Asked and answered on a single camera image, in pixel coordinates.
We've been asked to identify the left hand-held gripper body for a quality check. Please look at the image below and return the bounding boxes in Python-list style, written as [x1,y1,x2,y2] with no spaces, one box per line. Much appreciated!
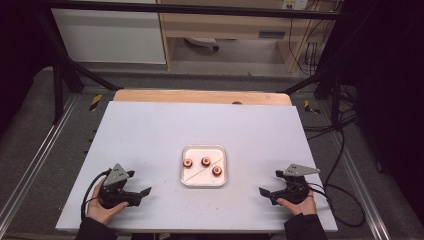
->
[98,163,143,210]

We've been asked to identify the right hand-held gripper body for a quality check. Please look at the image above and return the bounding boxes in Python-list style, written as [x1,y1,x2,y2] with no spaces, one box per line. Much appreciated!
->
[269,163,321,205]

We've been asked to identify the clear square tray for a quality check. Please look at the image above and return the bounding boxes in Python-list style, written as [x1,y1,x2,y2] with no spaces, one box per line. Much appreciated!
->
[180,144,229,188]

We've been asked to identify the thin wooden skewer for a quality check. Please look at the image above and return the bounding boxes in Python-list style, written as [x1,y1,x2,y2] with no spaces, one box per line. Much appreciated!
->
[184,158,224,183]

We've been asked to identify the person's right hand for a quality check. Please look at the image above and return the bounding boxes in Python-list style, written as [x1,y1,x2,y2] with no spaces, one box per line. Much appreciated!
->
[277,192,318,216]

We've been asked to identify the person's left hand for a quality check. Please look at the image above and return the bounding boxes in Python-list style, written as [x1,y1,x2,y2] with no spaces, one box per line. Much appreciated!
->
[86,180,130,226]

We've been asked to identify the white board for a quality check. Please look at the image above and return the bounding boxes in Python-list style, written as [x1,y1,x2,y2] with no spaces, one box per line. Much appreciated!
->
[55,100,338,234]

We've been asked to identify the yellow black tape strip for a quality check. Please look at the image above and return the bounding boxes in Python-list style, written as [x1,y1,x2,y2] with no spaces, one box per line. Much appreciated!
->
[303,99,322,115]
[88,93,103,112]

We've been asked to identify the wooden table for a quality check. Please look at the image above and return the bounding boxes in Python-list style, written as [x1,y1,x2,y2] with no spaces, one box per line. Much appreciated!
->
[112,88,293,107]

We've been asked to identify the white cabinet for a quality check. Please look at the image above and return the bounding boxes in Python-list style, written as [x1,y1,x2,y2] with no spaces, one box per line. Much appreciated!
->
[51,0,167,65]

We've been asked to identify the chair base with caster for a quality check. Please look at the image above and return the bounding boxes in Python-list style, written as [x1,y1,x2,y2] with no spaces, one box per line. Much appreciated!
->
[184,36,221,52]

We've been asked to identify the light wooden desk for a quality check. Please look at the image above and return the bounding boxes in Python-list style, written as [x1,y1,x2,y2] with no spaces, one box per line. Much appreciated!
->
[156,0,338,73]

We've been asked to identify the white power strip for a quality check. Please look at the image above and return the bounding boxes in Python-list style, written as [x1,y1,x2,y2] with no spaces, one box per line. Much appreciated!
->
[281,0,308,11]

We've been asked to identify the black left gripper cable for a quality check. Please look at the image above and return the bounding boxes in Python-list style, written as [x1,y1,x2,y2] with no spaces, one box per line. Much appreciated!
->
[80,169,112,222]

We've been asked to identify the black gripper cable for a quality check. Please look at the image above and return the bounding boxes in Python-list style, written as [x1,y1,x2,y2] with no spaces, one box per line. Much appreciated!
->
[308,181,366,228]
[80,169,112,222]

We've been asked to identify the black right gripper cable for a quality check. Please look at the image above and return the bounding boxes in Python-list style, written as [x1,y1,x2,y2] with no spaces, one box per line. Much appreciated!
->
[308,181,366,228]

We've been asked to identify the black floor cables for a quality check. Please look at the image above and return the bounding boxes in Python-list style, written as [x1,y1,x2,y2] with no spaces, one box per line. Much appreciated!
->
[302,84,359,188]

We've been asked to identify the aluminium rail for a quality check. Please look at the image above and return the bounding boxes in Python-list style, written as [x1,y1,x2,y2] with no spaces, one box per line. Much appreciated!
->
[319,99,393,240]
[0,94,79,221]

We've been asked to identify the black metal frame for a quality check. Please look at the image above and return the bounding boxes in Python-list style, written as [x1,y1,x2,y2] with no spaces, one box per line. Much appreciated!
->
[32,0,349,132]

